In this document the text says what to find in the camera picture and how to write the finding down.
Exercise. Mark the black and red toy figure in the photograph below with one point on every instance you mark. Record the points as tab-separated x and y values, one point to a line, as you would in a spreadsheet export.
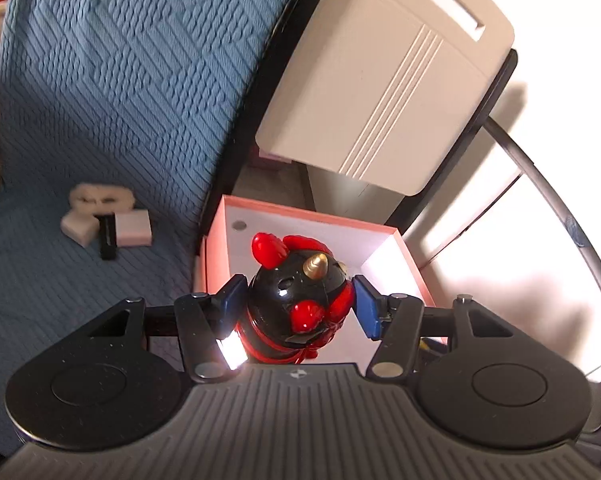
293	295

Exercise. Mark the small white pink box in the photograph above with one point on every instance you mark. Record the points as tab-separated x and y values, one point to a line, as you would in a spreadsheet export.
134	229

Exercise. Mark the pink cardboard box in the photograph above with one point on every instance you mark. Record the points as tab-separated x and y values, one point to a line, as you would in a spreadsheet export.
290	230

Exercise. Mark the black bed frame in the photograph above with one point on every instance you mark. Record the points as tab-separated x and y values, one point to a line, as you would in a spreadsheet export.
250	125

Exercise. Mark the small black stick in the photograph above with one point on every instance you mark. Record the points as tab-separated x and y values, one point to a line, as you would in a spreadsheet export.
108	237

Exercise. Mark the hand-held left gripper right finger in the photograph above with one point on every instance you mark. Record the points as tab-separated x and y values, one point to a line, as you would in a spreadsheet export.
365	305

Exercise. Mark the white foam block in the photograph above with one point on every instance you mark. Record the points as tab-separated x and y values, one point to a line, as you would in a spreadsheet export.
80	227

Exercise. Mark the blue textured bed cover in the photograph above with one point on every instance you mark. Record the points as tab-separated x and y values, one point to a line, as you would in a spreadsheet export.
120	85

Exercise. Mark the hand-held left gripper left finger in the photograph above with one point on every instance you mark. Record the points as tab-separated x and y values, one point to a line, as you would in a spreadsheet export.
232	301

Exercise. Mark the black curved tube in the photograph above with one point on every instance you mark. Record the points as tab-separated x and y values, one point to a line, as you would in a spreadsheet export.
555	195

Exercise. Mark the white plush toy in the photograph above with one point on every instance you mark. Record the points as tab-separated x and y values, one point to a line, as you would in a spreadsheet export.
102	195

